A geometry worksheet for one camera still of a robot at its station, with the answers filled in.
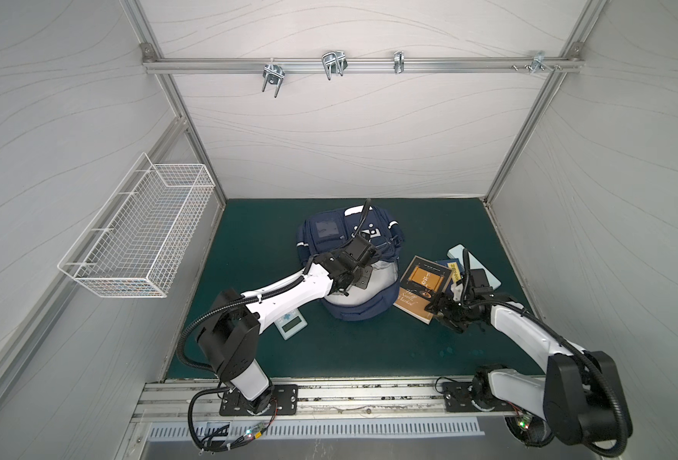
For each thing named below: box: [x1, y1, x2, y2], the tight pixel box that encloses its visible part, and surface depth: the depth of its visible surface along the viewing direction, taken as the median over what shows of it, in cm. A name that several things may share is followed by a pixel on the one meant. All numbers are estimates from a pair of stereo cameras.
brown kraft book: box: [392, 286, 434, 325], surface depth 91 cm
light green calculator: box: [273, 307, 309, 341], surface depth 88 cm
